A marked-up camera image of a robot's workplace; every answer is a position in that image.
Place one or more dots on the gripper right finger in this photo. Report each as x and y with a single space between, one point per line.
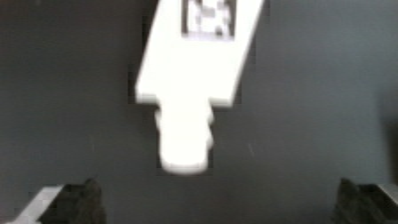
366 203

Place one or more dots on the white stool leg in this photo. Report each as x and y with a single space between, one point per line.
193 59

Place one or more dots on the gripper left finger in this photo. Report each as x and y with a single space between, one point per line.
64 204

